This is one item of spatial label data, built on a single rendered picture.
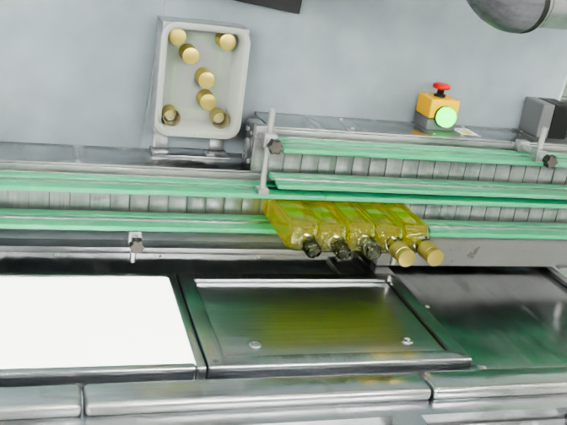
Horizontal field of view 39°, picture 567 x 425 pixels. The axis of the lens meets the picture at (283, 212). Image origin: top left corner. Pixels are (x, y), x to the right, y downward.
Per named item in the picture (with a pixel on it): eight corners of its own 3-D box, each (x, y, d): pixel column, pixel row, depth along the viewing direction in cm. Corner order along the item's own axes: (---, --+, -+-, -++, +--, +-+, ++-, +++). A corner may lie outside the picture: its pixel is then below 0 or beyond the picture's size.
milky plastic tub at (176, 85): (148, 123, 165) (153, 135, 158) (157, 14, 158) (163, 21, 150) (229, 128, 171) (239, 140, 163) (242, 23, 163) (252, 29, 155)
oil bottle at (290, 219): (261, 212, 166) (289, 255, 147) (264, 186, 164) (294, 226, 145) (287, 212, 168) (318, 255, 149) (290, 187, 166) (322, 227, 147)
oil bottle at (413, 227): (364, 215, 173) (404, 256, 154) (369, 190, 171) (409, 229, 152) (387, 216, 175) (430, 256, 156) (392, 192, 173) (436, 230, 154)
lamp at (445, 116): (432, 125, 176) (438, 128, 173) (436, 104, 174) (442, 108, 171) (450, 126, 177) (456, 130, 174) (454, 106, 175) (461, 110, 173)
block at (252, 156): (239, 161, 167) (246, 171, 161) (244, 117, 164) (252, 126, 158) (255, 161, 169) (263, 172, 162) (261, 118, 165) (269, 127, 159)
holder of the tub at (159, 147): (147, 147, 168) (152, 158, 161) (158, 14, 158) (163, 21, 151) (226, 151, 173) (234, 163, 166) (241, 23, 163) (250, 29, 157)
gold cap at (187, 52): (179, 42, 159) (182, 46, 155) (196, 43, 160) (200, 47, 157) (178, 60, 161) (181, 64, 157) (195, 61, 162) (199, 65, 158)
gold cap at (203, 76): (195, 67, 162) (198, 71, 158) (212, 67, 163) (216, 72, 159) (193, 83, 163) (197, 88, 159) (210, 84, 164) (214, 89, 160)
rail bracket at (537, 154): (509, 149, 177) (542, 168, 165) (516, 117, 175) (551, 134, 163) (524, 150, 178) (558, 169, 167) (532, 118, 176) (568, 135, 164)
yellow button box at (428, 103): (412, 121, 182) (426, 130, 176) (418, 88, 180) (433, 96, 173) (440, 122, 184) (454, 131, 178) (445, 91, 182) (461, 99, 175)
